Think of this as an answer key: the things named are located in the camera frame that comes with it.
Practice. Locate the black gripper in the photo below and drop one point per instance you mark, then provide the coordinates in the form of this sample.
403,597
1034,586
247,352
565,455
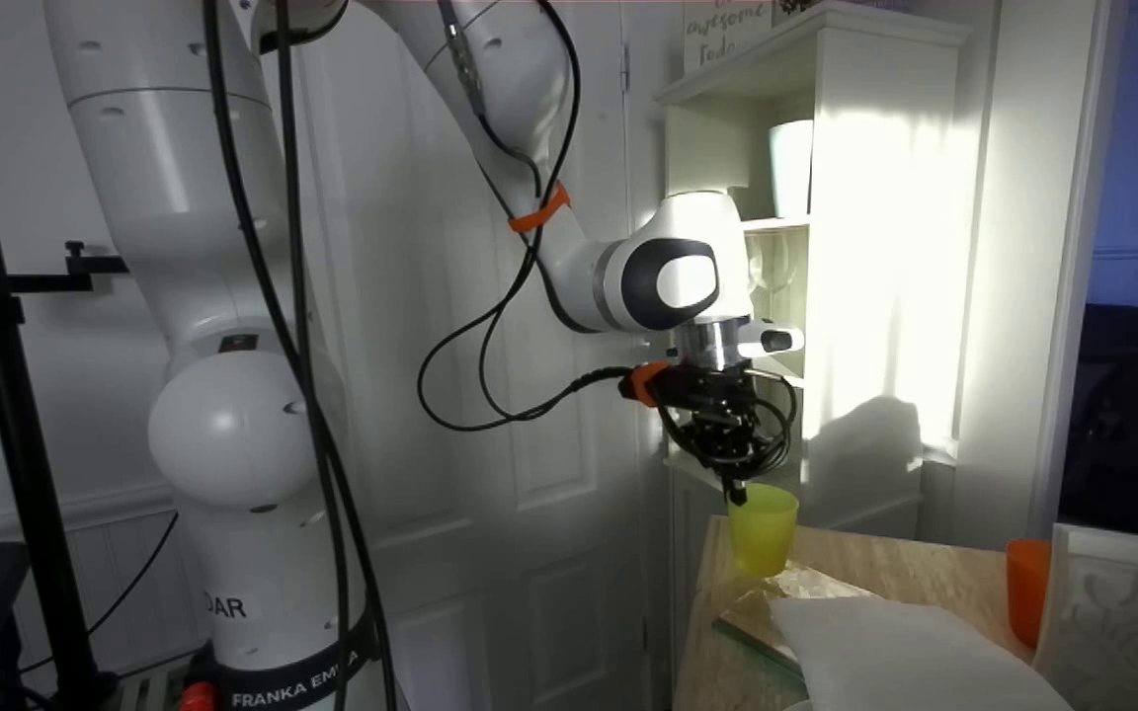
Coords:
716,419

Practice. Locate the yellow plastic cup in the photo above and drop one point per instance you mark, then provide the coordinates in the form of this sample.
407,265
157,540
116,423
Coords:
762,534

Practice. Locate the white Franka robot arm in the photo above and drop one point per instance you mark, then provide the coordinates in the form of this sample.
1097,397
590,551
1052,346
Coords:
158,160

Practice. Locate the wooden top white cabinet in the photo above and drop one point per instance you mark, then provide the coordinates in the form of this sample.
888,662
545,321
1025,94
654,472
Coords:
911,558

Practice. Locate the white open shelf cabinet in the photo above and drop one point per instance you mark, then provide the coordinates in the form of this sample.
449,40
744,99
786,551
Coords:
888,198

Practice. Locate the orange plastic cup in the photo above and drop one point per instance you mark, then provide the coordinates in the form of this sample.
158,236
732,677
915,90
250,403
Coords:
1027,593

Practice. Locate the crumpled clear plastic wrap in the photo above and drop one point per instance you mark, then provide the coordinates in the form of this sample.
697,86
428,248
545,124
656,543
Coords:
818,586

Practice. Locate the white panel door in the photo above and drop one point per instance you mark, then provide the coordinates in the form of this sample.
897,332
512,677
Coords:
531,529

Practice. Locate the white cloth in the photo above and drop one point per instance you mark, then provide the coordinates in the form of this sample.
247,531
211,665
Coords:
911,659

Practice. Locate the dark sofa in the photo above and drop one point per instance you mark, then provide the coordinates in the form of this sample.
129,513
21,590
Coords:
1135,419

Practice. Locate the white lettered sign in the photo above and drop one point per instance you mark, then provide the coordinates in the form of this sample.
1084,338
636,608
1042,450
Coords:
730,32

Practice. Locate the pale textured fabric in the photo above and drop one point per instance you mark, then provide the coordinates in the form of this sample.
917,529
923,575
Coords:
1122,635

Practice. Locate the red round knob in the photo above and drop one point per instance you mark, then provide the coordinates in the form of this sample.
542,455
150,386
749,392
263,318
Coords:
199,697

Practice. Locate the black tripod stand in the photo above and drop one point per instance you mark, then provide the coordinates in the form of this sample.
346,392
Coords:
1,397

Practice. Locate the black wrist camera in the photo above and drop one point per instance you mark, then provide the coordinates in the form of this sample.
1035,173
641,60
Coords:
699,386

